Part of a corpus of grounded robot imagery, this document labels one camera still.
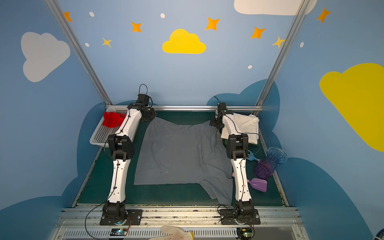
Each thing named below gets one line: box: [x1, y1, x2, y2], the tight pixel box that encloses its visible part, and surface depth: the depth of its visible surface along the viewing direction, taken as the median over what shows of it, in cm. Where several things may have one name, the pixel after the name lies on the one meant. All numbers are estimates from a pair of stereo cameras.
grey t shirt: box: [133, 117, 233, 206], surface depth 98 cm
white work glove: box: [149, 225, 195, 240], surface depth 71 cm
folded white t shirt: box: [233, 113, 260, 145], surface depth 107 cm
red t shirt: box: [103, 111, 127, 128], surface depth 110 cm
